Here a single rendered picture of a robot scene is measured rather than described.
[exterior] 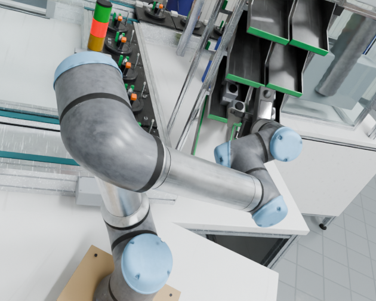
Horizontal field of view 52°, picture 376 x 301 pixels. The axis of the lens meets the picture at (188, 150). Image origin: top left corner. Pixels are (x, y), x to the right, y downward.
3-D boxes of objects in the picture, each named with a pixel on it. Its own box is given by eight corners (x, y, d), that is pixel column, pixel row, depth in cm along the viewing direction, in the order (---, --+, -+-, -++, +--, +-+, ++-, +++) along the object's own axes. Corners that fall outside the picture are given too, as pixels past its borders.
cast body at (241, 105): (236, 124, 136) (245, 114, 130) (225, 121, 135) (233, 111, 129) (237, 104, 140) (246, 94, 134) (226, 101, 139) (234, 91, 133)
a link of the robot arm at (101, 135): (95, 142, 48) (305, 206, 80) (83, 87, 55) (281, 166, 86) (52, 197, 53) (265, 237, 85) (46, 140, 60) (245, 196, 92)
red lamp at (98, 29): (105, 39, 125) (109, 24, 122) (89, 35, 123) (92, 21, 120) (105, 32, 128) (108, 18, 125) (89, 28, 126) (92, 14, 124)
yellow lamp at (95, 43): (102, 52, 128) (105, 39, 125) (86, 49, 126) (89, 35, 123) (102, 45, 131) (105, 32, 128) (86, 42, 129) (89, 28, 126)
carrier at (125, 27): (137, 46, 212) (143, 25, 205) (92, 36, 204) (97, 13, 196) (133, 27, 230) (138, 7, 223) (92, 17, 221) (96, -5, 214)
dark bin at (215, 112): (241, 128, 137) (250, 117, 130) (206, 117, 134) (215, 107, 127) (244, 65, 150) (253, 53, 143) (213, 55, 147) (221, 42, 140)
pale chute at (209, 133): (221, 171, 147) (225, 171, 143) (188, 163, 144) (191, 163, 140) (235, 101, 151) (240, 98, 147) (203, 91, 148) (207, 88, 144)
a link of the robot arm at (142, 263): (114, 312, 87) (132, 283, 79) (104, 258, 96) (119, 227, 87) (162, 304, 93) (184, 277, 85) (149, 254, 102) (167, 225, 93)
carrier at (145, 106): (156, 130, 159) (165, 106, 152) (96, 121, 150) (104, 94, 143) (148, 97, 177) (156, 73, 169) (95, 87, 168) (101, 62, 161)
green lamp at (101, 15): (109, 24, 122) (113, 9, 119) (93, 20, 120) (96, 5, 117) (108, 18, 125) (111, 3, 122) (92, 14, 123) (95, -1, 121)
